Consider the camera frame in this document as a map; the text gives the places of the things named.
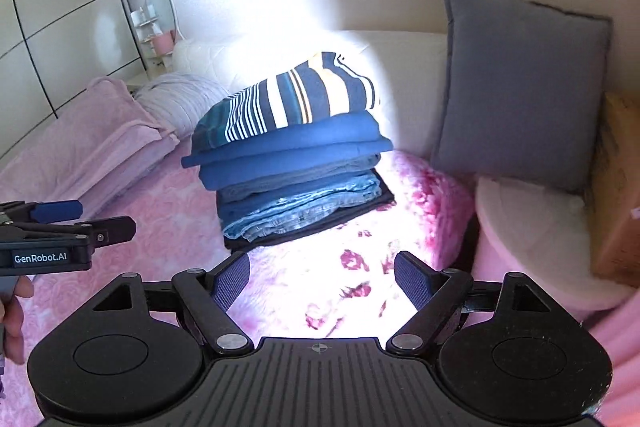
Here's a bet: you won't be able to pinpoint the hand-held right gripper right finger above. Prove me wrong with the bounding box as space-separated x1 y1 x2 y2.
386 252 566 354

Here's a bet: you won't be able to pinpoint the white wardrobe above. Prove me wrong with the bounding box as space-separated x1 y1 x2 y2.
0 0 148 158

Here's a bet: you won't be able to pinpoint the light denim jeans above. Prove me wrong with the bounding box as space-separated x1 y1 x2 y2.
217 172 396 243

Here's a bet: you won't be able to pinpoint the white cosmetic rack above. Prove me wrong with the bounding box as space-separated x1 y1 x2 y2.
131 4 162 58

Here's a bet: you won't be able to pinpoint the navy striped shirt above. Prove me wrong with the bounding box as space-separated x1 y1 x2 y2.
192 51 378 155

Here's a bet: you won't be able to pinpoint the pink pot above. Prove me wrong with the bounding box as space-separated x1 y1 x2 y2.
152 32 176 56

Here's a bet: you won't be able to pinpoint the grey-blue folded garment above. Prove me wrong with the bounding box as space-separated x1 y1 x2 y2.
215 162 382 208

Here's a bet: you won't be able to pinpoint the cardboard box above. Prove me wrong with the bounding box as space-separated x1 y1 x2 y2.
585 91 640 280

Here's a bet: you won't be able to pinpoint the white dressing table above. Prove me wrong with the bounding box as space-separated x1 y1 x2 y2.
125 54 176 95

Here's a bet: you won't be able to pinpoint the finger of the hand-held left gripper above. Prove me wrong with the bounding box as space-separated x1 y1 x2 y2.
0 216 137 249
0 200 84 225

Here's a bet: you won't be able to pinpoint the oval mirror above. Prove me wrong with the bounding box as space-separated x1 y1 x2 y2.
144 0 179 45

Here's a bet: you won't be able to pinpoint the pink curtain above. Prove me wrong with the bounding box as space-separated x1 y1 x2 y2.
585 282 640 427

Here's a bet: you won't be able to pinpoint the blue folded garment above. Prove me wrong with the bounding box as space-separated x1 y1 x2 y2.
197 152 383 192

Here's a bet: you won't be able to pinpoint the pink floral blanket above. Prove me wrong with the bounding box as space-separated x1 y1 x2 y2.
0 132 476 408

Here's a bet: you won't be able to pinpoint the round pink stool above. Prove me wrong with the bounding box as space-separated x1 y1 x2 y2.
472 176 636 315

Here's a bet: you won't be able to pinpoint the navy folded garment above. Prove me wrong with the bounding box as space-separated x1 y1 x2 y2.
181 111 396 170

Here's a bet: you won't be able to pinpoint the lilac striped quilt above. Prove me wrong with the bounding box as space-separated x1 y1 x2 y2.
134 73 236 138

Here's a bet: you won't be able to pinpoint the black folded garment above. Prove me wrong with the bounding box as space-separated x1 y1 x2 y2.
222 169 397 253

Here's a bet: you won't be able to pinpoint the person's left hand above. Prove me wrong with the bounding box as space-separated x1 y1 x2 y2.
0 276 35 365

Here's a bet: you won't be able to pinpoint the pink folded blanket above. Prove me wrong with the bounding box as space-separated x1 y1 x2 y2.
0 77 162 188

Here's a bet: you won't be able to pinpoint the grey cushion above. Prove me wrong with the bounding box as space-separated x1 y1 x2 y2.
430 0 613 194

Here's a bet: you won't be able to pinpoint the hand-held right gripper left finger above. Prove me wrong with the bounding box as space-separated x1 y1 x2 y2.
80 252 254 355

